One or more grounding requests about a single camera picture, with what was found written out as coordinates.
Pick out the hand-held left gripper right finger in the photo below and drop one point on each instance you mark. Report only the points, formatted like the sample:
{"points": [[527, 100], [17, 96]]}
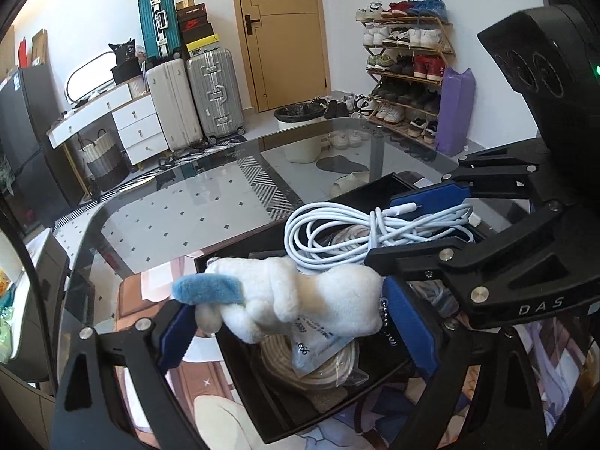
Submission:
{"points": [[408, 323]]}

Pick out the silver suitcase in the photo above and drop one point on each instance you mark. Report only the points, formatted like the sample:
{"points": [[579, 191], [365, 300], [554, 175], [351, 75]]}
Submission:
{"points": [[215, 93]]}

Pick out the teal suitcase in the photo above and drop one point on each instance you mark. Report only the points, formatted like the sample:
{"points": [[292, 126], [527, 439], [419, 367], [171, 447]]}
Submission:
{"points": [[159, 23]]}

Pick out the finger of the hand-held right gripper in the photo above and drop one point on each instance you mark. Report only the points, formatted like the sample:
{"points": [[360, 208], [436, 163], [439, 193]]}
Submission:
{"points": [[436, 197], [412, 255]]}

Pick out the dark brown shoebox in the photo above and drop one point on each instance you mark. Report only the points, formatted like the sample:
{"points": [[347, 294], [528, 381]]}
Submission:
{"points": [[191, 8]]}

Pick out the black yellow shoebox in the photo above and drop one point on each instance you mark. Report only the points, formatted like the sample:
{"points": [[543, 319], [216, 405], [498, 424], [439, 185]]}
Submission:
{"points": [[204, 44]]}

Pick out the rows of shoes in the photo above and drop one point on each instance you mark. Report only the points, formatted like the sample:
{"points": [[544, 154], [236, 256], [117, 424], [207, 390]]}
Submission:
{"points": [[422, 65]]}

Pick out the wooden shoe rack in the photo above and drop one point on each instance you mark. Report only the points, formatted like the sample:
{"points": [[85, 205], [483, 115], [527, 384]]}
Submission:
{"points": [[412, 21]]}

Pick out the grey white woven basket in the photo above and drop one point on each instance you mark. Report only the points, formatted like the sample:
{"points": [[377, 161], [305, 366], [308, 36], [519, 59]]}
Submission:
{"points": [[105, 159]]}

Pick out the printed table mat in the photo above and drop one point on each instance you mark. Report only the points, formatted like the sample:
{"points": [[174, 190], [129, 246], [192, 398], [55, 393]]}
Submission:
{"points": [[211, 408]]}

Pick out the scattered shoes group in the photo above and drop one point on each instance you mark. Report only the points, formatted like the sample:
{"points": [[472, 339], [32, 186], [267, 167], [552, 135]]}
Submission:
{"points": [[342, 105]]}

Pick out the cardboard box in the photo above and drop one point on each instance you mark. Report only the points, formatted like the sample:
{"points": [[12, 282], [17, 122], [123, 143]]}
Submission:
{"points": [[40, 47]]}

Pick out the white blue plush toy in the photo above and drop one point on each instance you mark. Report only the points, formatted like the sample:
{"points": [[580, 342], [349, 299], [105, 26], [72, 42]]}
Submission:
{"points": [[281, 290]]}

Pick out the black fridge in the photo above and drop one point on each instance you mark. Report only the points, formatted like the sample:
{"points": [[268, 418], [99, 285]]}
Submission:
{"points": [[33, 140]]}

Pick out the white suitcase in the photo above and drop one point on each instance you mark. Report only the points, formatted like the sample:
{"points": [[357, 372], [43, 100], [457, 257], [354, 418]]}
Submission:
{"points": [[173, 103]]}

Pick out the white trash bin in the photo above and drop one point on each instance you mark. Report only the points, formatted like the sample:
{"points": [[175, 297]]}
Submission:
{"points": [[300, 140]]}

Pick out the black box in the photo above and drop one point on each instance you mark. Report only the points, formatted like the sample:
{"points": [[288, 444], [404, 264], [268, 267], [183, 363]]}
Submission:
{"points": [[253, 384]]}

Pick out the red bag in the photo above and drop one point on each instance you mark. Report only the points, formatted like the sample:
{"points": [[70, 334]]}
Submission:
{"points": [[23, 54]]}

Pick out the purple paper bag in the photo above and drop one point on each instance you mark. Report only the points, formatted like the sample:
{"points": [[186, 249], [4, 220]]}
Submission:
{"points": [[454, 112]]}

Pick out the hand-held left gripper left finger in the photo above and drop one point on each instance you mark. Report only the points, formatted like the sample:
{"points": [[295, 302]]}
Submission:
{"points": [[176, 337]]}

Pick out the wooden door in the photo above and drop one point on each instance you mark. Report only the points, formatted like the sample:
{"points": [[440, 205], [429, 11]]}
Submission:
{"points": [[281, 33]]}

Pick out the white dresser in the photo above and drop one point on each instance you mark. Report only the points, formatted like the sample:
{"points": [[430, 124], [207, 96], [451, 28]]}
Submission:
{"points": [[138, 124]]}

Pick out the black handbag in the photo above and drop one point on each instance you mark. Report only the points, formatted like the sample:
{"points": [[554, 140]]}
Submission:
{"points": [[126, 68]]}

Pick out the beige slipper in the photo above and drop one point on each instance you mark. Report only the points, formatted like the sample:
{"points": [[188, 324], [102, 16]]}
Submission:
{"points": [[356, 183]]}

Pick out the oval mirror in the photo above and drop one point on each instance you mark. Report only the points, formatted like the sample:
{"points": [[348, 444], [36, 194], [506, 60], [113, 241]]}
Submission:
{"points": [[89, 77]]}

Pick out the small white sachet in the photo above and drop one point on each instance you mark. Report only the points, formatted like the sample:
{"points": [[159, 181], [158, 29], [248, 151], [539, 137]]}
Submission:
{"points": [[314, 342]]}

